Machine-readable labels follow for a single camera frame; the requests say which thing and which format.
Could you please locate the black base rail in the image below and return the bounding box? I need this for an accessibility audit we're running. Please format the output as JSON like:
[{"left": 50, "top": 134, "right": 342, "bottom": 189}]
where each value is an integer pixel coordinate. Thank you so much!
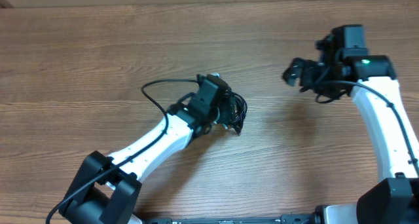
[{"left": 143, "top": 214, "right": 321, "bottom": 224}]

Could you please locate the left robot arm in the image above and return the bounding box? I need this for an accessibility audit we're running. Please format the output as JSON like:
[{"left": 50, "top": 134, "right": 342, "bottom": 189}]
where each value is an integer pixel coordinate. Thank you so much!
[{"left": 46, "top": 74, "right": 247, "bottom": 223}]

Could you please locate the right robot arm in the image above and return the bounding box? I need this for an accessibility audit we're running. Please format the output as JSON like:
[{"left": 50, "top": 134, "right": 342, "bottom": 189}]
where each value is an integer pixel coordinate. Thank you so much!
[{"left": 282, "top": 24, "right": 418, "bottom": 223}]

